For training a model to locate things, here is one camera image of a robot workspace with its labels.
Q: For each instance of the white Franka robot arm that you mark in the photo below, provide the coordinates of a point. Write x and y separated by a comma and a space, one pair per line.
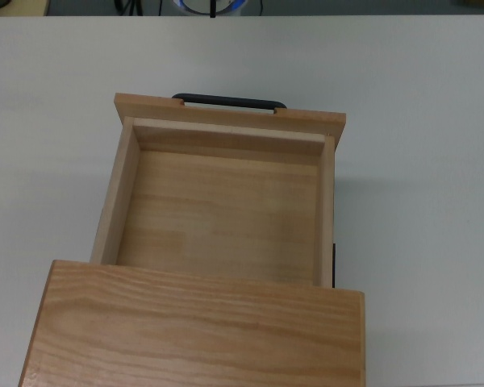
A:
197, 6

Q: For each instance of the wooden two-drawer cabinet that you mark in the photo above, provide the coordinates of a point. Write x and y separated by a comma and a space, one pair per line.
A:
201, 330

